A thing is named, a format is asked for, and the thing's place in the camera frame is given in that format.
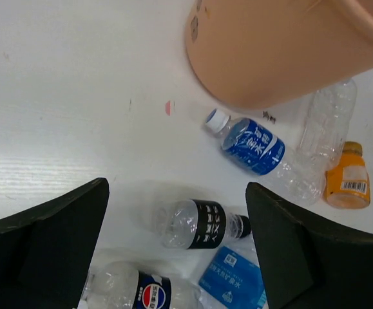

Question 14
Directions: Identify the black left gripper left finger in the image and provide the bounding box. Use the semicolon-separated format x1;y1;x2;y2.
0;178;110;308

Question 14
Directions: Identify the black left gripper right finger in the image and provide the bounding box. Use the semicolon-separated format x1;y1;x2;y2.
245;182;373;308

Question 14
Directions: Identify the light blue label bottle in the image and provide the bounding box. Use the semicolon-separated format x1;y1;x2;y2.
198;238;268;309

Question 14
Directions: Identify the pepsi label clear bottle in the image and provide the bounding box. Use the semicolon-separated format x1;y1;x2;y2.
81;261;204;308

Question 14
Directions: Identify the black label clear bottle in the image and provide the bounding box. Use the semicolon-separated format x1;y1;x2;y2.
153;199;251;250

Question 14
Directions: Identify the dark blue label bottle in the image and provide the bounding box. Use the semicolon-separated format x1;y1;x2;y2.
205;109;325;207

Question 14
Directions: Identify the clear unlabeled plastic bottle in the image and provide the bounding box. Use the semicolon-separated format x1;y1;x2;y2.
298;79;358;171

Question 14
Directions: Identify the orange plastic bin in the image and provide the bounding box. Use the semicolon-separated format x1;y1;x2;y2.
184;0;373;109

